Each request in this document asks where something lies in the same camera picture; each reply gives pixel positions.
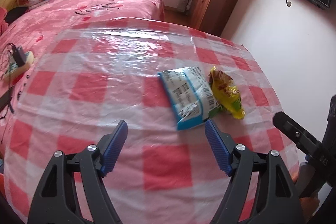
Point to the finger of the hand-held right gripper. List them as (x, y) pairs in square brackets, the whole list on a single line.
[(291, 127)]

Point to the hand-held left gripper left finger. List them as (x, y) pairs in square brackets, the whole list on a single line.
[(114, 146)]

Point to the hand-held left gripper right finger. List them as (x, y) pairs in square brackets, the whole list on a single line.
[(218, 148)]

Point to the yellow green snack wrapper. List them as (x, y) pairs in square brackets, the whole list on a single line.
[(228, 92)]

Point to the blue and white packet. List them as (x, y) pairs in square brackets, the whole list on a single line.
[(183, 92)]

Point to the person's right hand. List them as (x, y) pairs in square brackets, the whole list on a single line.
[(309, 207)]

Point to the black flat device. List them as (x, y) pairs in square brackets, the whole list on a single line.
[(2, 103)]

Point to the beige power strip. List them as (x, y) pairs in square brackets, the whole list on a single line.
[(26, 58)]

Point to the black charger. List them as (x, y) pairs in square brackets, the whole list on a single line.
[(19, 56)]

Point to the brown wooden cabinet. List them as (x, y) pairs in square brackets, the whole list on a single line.
[(215, 3)]

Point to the bed with pink bedspread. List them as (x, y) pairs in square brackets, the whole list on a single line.
[(105, 1)]

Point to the black cloth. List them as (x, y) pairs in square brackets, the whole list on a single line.
[(17, 14)]

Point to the pink pillow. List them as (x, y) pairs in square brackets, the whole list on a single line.
[(2, 22)]

